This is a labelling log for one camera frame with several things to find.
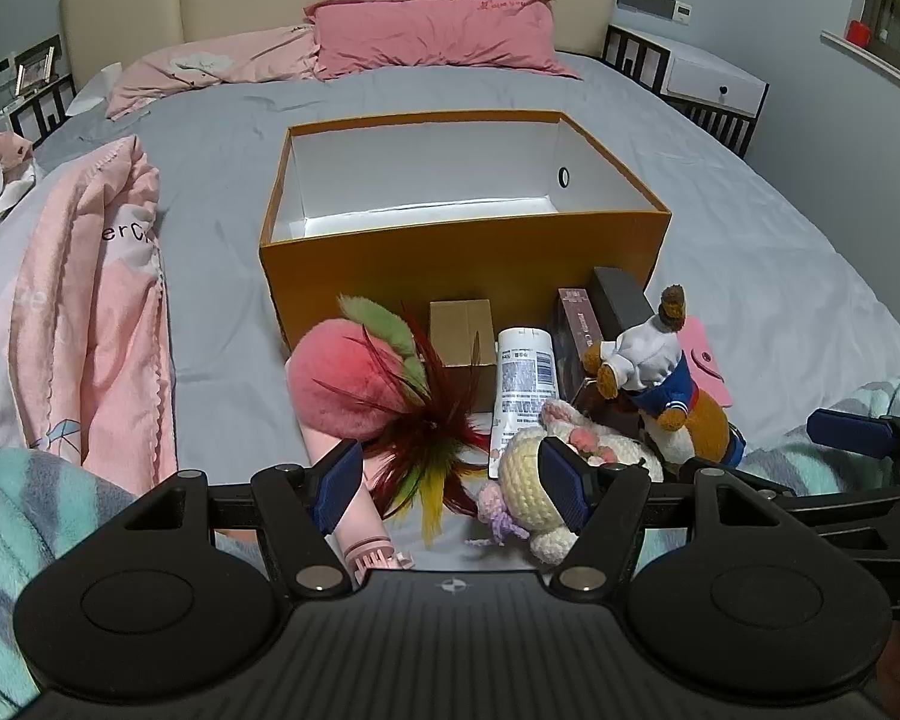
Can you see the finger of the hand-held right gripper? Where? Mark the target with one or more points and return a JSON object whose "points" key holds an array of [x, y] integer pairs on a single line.
{"points": [[862, 514], [847, 429]]}

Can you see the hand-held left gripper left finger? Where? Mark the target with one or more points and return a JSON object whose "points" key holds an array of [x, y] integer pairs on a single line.
{"points": [[337, 484]]}

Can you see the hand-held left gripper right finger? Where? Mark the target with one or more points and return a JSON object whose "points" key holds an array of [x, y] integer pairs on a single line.
{"points": [[562, 480]]}

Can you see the white crochet bunny doll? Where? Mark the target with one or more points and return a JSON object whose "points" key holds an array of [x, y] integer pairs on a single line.
{"points": [[521, 465]]}

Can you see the long pink device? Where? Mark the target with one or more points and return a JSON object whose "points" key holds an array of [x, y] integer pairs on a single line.
{"points": [[367, 536]]}

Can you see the red feather toy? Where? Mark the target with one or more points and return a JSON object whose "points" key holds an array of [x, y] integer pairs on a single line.
{"points": [[427, 450]]}

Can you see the pink peach plush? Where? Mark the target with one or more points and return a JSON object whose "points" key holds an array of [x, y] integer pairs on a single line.
{"points": [[337, 382]]}

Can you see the white tube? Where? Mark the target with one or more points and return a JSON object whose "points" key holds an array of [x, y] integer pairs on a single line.
{"points": [[521, 375]]}

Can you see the brown dog plush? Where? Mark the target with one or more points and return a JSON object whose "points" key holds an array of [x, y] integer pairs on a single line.
{"points": [[649, 360]]}

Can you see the pink pouch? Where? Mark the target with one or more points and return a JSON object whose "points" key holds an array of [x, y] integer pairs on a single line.
{"points": [[709, 375]]}

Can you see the maroon box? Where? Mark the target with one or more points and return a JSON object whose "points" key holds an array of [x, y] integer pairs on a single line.
{"points": [[574, 330]]}

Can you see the small brown cardboard box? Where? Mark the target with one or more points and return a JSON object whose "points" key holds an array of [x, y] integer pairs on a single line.
{"points": [[461, 334]]}

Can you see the black box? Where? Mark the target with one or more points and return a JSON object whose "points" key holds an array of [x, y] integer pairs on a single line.
{"points": [[619, 296]]}

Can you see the orange cardboard box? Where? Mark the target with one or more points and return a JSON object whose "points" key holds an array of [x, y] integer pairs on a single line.
{"points": [[457, 255]]}

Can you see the teal striped fleece cloth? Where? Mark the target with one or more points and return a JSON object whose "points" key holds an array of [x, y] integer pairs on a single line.
{"points": [[15, 510], [896, 390]]}

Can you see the pink quilt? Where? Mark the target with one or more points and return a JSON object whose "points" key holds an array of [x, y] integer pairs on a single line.
{"points": [[67, 300]]}

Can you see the bed with grey sheet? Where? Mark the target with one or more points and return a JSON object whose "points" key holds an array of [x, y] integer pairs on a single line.
{"points": [[217, 165]]}

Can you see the white black nightstand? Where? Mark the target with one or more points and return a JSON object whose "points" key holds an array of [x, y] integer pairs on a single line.
{"points": [[41, 109], [709, 79]]}

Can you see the red cup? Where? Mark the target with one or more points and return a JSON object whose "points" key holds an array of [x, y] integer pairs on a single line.
{"points": [[859, 32]]}

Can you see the light pink pillow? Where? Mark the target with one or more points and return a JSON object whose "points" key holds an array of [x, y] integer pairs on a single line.
{"points": [[210, 64]]}

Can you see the dark pink pillow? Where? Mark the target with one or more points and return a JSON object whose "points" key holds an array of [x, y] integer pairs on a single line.
{"points": [[435, 34]]}

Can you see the white and pink cloth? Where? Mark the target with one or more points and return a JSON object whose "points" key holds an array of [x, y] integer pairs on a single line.
{"points": [[0, 165]]}

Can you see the white wall thermostat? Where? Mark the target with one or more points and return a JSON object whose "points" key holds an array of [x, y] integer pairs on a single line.
{"points": [[683, 12]]}

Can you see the photo frame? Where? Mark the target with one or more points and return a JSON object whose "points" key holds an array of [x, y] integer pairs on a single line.
{"points": [[34, 71]]}

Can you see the dark grey wall strip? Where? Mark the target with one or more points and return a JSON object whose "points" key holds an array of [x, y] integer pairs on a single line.
{"points": [[37, 47]]}

